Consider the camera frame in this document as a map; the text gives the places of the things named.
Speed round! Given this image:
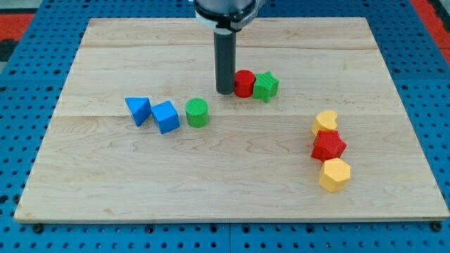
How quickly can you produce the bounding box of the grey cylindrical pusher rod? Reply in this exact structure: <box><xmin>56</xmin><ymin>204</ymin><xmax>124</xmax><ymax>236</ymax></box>
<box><xmin>214</xmin><ymin>32</ymin><xmax>236</xmax><ymax>95</ymax></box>

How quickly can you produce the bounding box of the red cylinder block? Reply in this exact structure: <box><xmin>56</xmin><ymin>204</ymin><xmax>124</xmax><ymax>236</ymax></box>
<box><xmin>234</xmin><ymin>70</ymin><xmax>256</xmax><ymax>98</ymax></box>

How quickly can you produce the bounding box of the green star block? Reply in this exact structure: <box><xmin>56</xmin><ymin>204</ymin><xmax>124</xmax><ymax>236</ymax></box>
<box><xmin>252</xmin><ymin>71</ymin><xmax>279</xmax><ymax>103</ymax></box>

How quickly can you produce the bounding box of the red star block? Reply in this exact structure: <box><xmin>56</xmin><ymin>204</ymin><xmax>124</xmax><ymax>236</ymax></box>
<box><xmin>310</xmin><ymin>130</ymin><xmax>347</xmax><ymax>162</ymax></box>

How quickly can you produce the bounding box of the green cylinder block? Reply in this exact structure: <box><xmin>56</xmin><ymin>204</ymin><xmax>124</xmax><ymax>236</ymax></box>
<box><xmin>185</xmin><ymin>98</ymin><xmax>209</xmax><ymax>128</ymax></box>

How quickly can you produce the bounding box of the blue cube block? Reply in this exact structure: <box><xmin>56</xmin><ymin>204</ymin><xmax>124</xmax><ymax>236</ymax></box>
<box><xmin>152</xmin><ymin>100</ymin><xmax>180</xmax><ymax>134</ymax></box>

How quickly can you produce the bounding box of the blue triangle block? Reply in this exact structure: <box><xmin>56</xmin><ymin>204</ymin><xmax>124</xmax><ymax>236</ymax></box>
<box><xmin>125</xmin><ymin>97</ymin><xmax>152</xmax><ymax>127</ymax></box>

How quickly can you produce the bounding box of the wooden board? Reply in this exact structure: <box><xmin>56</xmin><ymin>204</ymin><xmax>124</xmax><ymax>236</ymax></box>
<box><xmin>15</xmin><ymin>18</ymin><xmax>449</xmax><ymax>224</ymax></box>

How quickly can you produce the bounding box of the yellow heart block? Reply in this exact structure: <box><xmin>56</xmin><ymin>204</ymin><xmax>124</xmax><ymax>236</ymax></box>
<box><xmin>311</xmin><ymin>110</ymin><xmax>338</xmax><ymax>136</ymax></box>

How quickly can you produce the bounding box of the yellow hexagon block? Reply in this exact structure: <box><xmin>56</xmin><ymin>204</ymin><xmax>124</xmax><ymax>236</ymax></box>
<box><xmin>319</xmin><ymin>158</ymin><xmax>351</xmax><ymax>193</ymax></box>

